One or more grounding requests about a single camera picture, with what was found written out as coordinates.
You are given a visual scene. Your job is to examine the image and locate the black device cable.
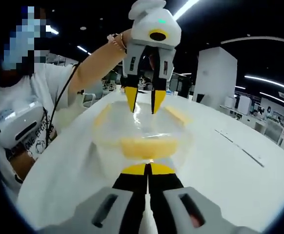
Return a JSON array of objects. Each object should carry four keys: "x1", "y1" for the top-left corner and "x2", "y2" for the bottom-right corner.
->
[{"x1": 44, "y1": 62, "x2": 82, "y2": 147}]

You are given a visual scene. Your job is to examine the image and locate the clear storage box yellow latches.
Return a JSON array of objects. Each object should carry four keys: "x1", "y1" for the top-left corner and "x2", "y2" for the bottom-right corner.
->
[{"x1": 90, "y1": 100, "x2": 194, "y2": 182}]

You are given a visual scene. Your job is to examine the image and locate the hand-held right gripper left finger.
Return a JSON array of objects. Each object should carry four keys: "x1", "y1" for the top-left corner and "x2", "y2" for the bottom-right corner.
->
[{"x1": 38, "y1": 163, "x2": 149, "y2": 234}]

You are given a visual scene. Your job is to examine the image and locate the row of white office cabinets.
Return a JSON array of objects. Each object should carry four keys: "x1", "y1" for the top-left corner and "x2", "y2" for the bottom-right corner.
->
[{"x1": 220, "y1": 96, "x2": 284, "y2": 156}]

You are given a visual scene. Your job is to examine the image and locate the person in white shirt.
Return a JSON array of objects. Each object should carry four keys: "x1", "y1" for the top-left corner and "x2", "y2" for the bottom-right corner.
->
[{"x1": 0, "y1": 62, "x2": 84, "y2": 198}]

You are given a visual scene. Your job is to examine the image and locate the beaded bracelet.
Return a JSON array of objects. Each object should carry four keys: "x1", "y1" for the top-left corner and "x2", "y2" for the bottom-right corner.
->
[{"x1": 107, "y1": 32, "x2": 128, "y2": 54}]

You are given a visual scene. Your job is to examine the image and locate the long ceiling light strip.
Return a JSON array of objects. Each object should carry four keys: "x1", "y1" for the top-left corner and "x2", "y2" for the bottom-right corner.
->
[
  {"x1": 243, "y1": 75, "x2": 284, "y2": 95},
  {"x1": 173, "y1": 0, "x2": 201, "y2": 20}
]

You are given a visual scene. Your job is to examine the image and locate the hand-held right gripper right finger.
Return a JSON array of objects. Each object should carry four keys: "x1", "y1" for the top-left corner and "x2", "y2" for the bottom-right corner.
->
[{"x1": 148, "y1": 162, "x2": 256, "y2": 234}]

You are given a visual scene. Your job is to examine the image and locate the white office chair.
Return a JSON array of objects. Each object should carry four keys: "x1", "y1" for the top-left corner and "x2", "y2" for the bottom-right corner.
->
[{"x1": 82, "y1": 93, "x2": 97, "y2": 109}]

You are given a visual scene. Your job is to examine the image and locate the white chest-worn device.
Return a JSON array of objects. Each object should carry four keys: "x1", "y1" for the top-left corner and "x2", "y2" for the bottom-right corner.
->
[{"x1": 0, "y1": 99, "x2": 45, "y2": 150}]

